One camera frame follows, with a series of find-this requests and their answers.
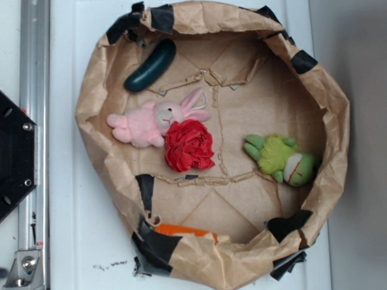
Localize green plush frog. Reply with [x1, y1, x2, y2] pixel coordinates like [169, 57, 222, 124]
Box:
[243, 134, 321, 187]

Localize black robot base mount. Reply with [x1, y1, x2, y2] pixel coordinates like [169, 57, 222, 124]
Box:
[0, 90, 36, 223]

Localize dark green toy cucumber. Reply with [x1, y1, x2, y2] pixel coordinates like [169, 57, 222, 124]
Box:
[124, 38, 177, 93]

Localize aluminium extrusion rail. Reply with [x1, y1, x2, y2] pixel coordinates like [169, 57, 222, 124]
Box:
[18, 0, 50, 290]

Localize metal corner bracket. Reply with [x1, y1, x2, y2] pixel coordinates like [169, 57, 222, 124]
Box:
[3, 249, 46, 290]

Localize orange toy carrot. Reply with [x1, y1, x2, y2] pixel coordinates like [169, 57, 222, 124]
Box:
[154, 223, 218, 242]

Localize red crumpled paper flower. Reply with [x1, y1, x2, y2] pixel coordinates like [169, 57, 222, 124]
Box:
[165, 120, 215, 172]

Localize brown paper bag bin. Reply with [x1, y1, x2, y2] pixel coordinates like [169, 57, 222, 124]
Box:
[76, 1, 350, 290]

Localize pink plush bunny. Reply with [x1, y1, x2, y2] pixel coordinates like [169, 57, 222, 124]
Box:
[106, 88, 211, 148]

